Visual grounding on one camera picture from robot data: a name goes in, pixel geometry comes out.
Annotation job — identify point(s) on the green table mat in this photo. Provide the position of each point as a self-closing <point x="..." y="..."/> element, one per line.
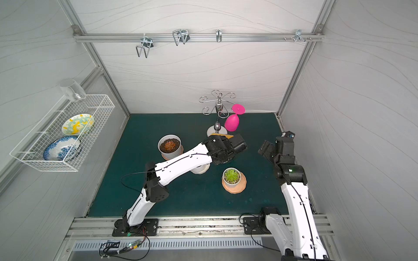
<point x="190" y="194"/>

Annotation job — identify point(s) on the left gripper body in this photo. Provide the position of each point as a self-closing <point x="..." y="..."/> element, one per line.
<point x="235" y="145"/>

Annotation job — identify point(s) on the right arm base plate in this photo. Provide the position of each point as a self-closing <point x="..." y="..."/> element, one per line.
<point x="252" y="227"/>

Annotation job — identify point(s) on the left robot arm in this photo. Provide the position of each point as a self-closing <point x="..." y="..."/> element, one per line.
<point x="158" y="176"/>

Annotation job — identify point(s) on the white pot red succulent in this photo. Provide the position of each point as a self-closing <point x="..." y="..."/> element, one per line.
<point x="170" y="144"/>

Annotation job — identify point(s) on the small white pot succulent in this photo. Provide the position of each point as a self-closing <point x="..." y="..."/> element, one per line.
<point x="200" y="169"/>

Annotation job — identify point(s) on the blue white patterned plate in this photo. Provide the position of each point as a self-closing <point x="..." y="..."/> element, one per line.
<point x="65" y="148"/>

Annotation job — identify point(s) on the white pot green succulent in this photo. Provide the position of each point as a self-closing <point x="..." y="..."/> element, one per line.
<point x="231" y="177"/>

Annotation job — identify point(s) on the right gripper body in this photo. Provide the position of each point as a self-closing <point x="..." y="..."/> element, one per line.
<point x="268" y="150"/>

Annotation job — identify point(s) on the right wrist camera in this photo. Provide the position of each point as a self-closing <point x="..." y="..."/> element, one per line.
<point x="288" y="134"/>

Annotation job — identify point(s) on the yellow green patterned plate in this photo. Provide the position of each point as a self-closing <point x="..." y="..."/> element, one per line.
<point x="78" y="124"/>

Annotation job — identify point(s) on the clear glass cup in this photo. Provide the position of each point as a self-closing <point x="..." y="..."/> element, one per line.
<point x="72" y="90"/>

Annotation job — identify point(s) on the terracotta saucer back left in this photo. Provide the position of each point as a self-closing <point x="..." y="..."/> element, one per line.
<point x="170" y="156"/>

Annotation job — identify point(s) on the metal hook right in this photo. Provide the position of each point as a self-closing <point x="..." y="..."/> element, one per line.
<point x="298" y="37"/>

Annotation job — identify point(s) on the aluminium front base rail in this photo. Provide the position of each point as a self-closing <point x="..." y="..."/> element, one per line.
<point x="89" y="228"/>

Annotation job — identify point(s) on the metal double hook left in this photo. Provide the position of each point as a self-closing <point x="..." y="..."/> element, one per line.
<point x="145" y="46"/>

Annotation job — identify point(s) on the aluminium wall rail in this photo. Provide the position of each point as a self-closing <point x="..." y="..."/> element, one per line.
<point x="194" y="37"/>

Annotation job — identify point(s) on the pink wine glass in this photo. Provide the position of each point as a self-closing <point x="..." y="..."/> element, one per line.
<point x="232" y="121"/>

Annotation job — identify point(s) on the small metal hook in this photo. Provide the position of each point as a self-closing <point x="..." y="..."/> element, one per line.
<point x="218" y="36"/>

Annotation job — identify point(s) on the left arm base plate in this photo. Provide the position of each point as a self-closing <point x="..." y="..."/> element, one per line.
<point x="148" y="228"/>

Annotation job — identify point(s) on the white wire basket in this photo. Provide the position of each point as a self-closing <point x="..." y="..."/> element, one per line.
<point x="29" y="150"/>

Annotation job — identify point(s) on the yellow watering can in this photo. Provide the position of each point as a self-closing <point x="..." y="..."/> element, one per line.
<point x="222" y="134"/>

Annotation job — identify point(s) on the silver glass hanger stand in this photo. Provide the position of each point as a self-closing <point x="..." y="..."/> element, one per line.
<point x="219" y="109"/>

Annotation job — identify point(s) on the metal double hook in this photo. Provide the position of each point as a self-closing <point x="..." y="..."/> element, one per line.
<point x="181" y="36"/>
<point x="145" y="46"/>

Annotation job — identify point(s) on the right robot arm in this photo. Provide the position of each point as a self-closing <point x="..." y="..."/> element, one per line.
<point x="303" y="242"/>

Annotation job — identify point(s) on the metal double hook middle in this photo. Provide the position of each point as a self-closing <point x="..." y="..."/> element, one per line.
<point x="181" y="36"/>

